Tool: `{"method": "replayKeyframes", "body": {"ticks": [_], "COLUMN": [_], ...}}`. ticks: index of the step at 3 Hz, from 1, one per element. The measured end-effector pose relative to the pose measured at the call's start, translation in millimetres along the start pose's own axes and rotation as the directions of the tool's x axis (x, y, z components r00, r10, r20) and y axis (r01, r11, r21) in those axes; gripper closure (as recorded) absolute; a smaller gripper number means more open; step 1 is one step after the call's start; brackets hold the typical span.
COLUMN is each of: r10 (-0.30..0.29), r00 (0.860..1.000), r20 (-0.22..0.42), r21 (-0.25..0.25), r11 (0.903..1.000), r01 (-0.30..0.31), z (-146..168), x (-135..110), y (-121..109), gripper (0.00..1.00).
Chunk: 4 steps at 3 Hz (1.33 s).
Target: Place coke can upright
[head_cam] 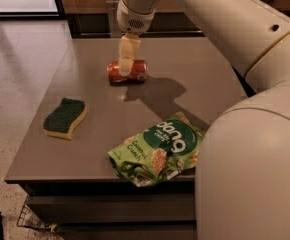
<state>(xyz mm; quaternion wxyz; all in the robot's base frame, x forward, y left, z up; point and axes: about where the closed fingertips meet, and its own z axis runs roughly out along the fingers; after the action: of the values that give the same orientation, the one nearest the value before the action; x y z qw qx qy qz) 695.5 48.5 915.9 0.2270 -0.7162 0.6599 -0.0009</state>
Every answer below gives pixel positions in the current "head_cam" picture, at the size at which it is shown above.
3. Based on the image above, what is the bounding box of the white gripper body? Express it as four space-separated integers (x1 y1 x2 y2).
117 0 155 35

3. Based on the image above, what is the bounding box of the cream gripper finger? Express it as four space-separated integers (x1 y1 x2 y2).
118 33 141 76

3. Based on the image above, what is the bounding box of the red coke can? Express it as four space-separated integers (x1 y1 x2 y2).
107 60 148 84

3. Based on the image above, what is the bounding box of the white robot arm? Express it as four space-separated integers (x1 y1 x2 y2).
117 0 290 240

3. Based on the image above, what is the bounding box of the green yellow sponge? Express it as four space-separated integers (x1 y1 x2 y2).
43 98 88 140

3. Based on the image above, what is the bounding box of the green rice chips bag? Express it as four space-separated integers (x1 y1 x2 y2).
108 112 205 187

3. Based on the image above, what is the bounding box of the grey drawer cabinet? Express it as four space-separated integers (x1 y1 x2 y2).
5 37 246 240

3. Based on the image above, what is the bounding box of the left metal bracket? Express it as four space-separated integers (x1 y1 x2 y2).
106 0 122 38

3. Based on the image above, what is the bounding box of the wire basket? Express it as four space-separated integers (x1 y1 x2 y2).
17 203 58 232

